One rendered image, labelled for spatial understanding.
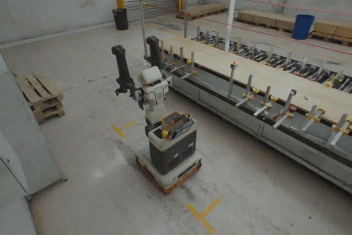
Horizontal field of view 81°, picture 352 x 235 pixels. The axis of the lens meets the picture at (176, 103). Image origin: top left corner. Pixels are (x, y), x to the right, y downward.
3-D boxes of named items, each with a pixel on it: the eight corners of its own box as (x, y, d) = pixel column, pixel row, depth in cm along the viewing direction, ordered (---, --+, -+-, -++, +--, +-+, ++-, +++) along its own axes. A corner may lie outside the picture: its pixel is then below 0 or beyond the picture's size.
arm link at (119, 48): (116, 48, 196) (126, 45, 201) (110, 46, 205) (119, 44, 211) (127, 90, 217) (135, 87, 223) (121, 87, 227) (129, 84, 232)
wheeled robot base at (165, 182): (202, 167, 278) (203, 154, 264) (166, 197, 244) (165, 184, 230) (170, 140, 319) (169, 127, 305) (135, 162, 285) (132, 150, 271)
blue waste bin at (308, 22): (303, 42, 675) (312, 18, 633) (286, 37, 710) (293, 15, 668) (311, 38, 706) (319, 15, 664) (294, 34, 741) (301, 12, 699)
